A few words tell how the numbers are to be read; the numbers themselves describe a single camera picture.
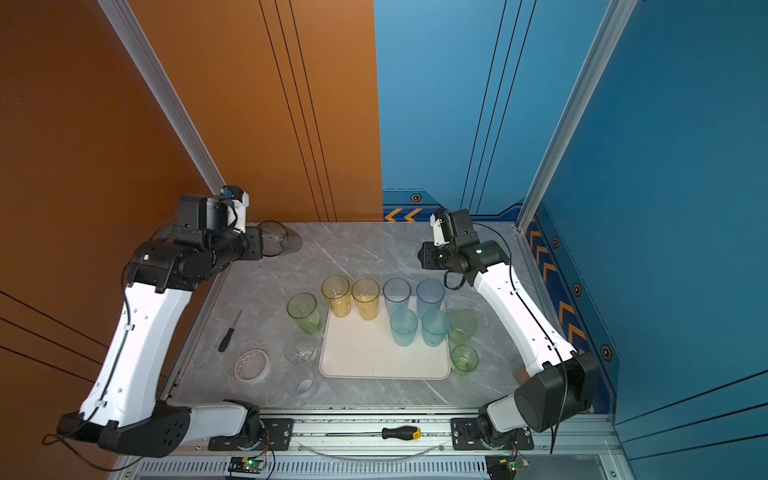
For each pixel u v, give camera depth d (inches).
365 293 33.6
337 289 35.1
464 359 33.3
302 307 33.7
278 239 30.4
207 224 18.3
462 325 33.9
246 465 27.9
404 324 34.5
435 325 34.8
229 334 35.9
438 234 27.0
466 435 28.6
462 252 20.7
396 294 34.9
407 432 28.6
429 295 34.4
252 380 32.1
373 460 27.8
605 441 28.6
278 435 29.1
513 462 27.4
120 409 14.4
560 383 15.3
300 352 33.7
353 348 34.4
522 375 17.5
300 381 31.6
